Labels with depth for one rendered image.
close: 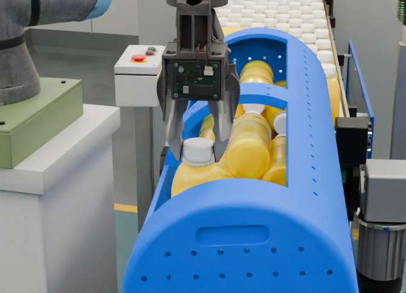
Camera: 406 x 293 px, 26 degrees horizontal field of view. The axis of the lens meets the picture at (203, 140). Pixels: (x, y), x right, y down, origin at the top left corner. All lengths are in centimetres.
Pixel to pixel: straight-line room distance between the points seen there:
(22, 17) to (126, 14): 498
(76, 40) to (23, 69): 514
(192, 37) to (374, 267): 130
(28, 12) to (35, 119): 17
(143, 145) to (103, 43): 435
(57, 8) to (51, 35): 522
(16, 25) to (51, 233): 33
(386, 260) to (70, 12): 107
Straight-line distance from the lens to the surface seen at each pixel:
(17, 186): 135
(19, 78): 144
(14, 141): 133
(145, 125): 216
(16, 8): 142
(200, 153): 107
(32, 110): 139
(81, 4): 145
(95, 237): 158
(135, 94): 206
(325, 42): 231
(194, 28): 97
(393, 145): 236
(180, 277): 104
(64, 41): 662
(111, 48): 648
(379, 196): 210
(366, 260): 219
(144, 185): 222
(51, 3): 144
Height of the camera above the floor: 164
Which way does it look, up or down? 20 degrees down
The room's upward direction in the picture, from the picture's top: straight up
